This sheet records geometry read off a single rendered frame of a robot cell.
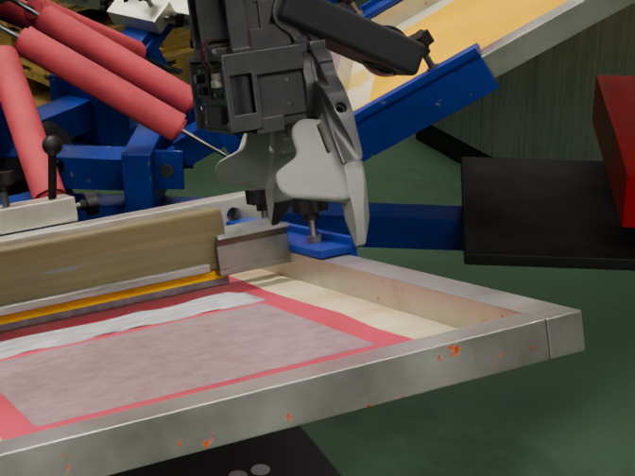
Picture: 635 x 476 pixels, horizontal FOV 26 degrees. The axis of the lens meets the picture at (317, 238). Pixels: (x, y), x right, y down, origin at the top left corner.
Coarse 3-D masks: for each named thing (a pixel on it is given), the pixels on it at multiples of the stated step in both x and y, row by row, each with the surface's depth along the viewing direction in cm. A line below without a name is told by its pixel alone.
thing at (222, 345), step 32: (224, 288) 174; (256, 288) 172; (192, 320) 158; (224, 320) 155; (256, 320) 153; (288, 320) 151; (320, 320) 149; (352, 320) 147; (160, 352) 144; (192, 352) 142; (224, 352) 140; (256, 352) 138; (288, 352) 136; (320, 352) 134; (352, 352) 133; (224, 384) 127
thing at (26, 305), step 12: (204, 264) 170; (144, 276) 168; (156, 276) 167; (168, 276) 168; (180, 276) 169; (84, 288) 165; (96, 288) 164; (108, 288) 165; (120, 288) 166; (132, 288) 166; (24, 300) 162; (36, 300) 162; (48, 300) 162; (60, 300) 163; (72, 300) 163; (0, 312) 160; (12, 312) 161
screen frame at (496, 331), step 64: (448, 320) 138; (512, 320) 122; (576, 320) 123; (256, 384) 112; (320, 384) 113; (384, 384) 115; (448, 384) 118; (0, 448) 104; (64, 448) 105; (128, 448) 107; (192, 448) 109
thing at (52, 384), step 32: (64, 320) 168; (96, 320) 165; (32, 352) 152; (64, 352) 150; (96, 352) 148; (128, 352) 146; (0, 384) 139; (32, 384) 137; (64, 384) 136; (96, 384) 134; (128, 384) 132; (160, 384) 131; (192, 384) 129; (0, 416) 127; (32, 416) 125; (64, 416) 124; (96, 416) 122
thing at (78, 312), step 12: (180, 288) 171; (192, 288) 172; (204, 288) 173; (120, 300) 168; (132, 300) 169; (144, 300) 169; (60, 312) 165; (72, 312) 166; (84, 312) 166; (96, 312) 167; (12, 324) 163; (24, 324) 164; (36, 324) 164
